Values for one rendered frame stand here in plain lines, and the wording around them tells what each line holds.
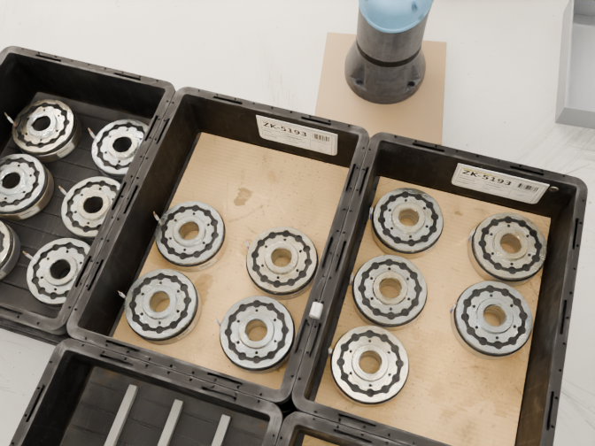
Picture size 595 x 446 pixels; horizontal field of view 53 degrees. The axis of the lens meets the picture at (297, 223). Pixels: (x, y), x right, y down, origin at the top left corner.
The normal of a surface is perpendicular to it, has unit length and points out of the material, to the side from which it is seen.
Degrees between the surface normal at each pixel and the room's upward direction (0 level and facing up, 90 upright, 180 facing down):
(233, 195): 0
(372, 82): 72
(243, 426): 0
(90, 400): 0
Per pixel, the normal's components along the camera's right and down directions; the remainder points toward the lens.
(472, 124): -0.05, -0.41
